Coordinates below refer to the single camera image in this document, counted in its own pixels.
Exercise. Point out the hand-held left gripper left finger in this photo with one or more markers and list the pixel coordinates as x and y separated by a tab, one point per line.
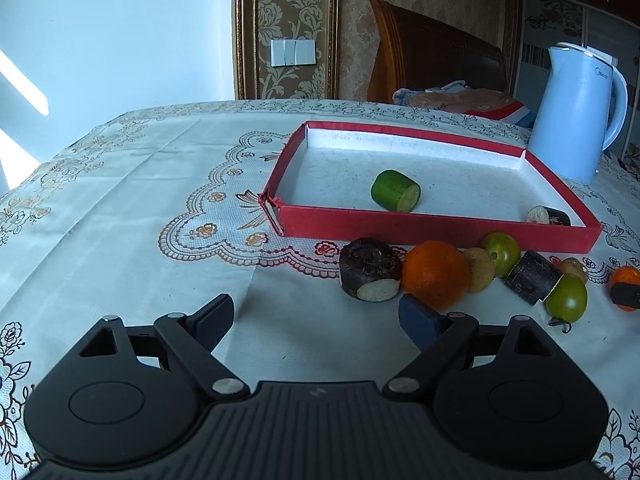
216	316

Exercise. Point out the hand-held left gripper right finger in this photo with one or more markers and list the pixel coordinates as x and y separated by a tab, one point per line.
416	317

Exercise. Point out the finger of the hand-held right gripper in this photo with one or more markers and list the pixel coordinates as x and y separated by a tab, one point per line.
627	295

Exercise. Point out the orange mandarin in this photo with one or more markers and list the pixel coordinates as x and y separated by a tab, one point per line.
434	274
626	275

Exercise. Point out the green tomato with stem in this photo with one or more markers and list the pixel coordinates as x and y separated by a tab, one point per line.
566	299

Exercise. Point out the red shallow cardboard tray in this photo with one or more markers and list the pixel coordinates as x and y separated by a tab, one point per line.
450	175

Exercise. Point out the green cucumber piece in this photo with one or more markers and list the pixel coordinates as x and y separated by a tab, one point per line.
392	189

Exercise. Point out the light blue electric kettle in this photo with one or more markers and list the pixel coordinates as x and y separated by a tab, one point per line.
570	110

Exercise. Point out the crumpled bedding pile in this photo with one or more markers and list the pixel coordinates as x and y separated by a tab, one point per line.
465	100

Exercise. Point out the brown wooden headboard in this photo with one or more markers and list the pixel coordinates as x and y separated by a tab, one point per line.
435	55

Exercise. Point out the white wall light switch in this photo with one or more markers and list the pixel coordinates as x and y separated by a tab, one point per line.
293	52

